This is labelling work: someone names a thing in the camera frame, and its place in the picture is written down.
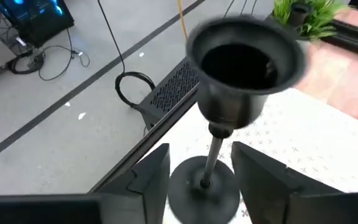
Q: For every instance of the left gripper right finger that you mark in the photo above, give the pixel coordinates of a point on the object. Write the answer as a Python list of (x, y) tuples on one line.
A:
[(259, 186)]

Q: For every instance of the green plant in white pot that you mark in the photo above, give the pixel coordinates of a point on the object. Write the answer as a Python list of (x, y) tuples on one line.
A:
[(322, 18)]

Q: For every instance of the black computer with blue lights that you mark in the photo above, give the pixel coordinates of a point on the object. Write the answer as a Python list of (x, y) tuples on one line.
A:
[(36, 18)]

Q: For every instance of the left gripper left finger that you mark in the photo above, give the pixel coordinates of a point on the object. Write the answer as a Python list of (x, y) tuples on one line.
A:
[(148, 193)]

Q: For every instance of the white perforated metal shelf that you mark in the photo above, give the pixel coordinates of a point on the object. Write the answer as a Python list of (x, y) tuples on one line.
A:
[(291, 140)]

